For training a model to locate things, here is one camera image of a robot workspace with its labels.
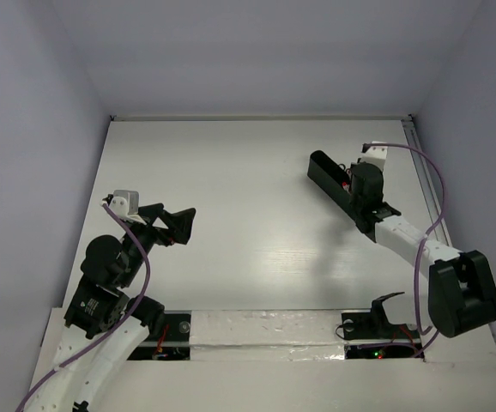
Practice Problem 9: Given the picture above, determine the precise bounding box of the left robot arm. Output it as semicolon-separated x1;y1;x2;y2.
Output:
17;190;196;411

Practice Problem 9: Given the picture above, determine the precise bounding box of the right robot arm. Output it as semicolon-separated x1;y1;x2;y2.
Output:
348;162;496;338

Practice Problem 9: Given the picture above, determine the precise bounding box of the black oblong container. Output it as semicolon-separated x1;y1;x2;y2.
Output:
307;150;356;221

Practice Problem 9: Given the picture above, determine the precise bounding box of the silver foil covered beam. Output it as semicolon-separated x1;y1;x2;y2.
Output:
189;310;345;362

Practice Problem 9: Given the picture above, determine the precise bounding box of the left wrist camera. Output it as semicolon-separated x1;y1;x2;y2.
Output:
102;190;140;221

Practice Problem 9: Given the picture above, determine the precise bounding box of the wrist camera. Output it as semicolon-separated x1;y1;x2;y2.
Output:
358;142;388;172
102;190;140;221

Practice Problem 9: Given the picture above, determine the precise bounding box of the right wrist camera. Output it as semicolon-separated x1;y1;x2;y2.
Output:
358;142;388;172

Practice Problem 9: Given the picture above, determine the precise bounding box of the aluminium rail right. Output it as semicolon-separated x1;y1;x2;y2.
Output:
402;119;470;305

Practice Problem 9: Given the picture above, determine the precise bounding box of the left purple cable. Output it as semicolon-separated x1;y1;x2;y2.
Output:
14;201;153;412

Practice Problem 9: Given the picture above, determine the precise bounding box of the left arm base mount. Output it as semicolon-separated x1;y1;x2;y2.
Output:
128;311;191;361

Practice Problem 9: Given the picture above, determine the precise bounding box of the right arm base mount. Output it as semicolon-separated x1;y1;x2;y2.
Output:
335;292;420;342

